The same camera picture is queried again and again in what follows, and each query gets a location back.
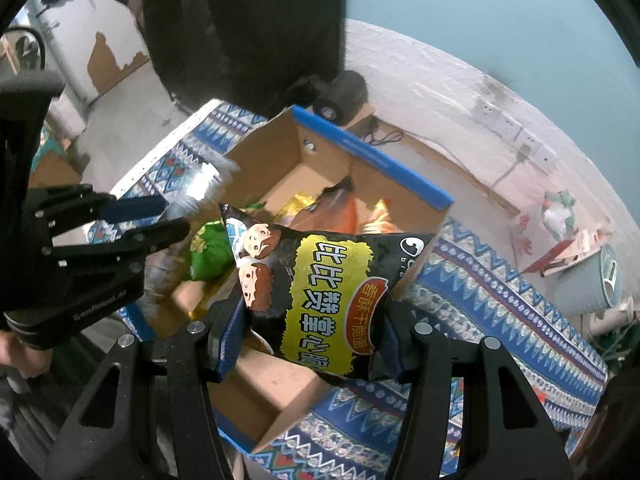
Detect clear shiny snack packet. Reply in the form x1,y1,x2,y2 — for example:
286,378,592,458
142,160,240,311

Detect black snack bag yellow label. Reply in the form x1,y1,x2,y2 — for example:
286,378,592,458
219,202,438,381

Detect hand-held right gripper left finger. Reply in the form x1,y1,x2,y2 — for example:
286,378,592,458
44,296,248,480

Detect white kettle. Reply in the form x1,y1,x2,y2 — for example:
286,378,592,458
582,297,636,338

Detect black curtain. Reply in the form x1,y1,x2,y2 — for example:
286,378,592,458
112,0,348,116

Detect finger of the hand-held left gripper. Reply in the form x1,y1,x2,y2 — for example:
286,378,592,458
30,185,168,233
45,217,192,273

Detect green snack bag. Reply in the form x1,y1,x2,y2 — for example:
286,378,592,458
185,202,268,281

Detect black cylinder speaker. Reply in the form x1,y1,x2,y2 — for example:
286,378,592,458
312,70,368,126

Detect light blue bin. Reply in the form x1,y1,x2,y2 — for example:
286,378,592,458
552,245,625,316

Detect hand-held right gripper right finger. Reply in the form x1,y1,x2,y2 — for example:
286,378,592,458
380,305,573,480

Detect blue-rimmed cardboard box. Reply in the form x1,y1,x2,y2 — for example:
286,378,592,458
120,105,456,456

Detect person's left hand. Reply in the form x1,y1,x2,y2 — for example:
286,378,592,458
0,332,53,381

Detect orange snack bag white print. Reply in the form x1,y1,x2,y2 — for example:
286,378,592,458
287,185,361,235

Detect black cable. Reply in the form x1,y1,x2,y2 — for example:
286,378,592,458
362,117,406,146

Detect beige flat cartons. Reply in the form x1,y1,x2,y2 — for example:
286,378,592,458
542,227,613,276

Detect clear bag of orange snacks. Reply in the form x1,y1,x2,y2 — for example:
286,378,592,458
360,199,405,235

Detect crumpled plastic bags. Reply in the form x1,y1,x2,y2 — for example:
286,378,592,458
540,190,578,241

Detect blue patterned blanket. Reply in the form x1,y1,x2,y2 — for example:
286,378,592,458
82,97,608,480

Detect white wall socket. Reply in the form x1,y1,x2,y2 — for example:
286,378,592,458
472,97,501,123
534,141,558,167
515,127,540,153
495,112,521,138

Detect grey plug cable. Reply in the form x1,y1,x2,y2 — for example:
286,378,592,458
487,145,531,201

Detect red white paper bag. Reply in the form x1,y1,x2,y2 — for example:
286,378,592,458
507,200,588,273

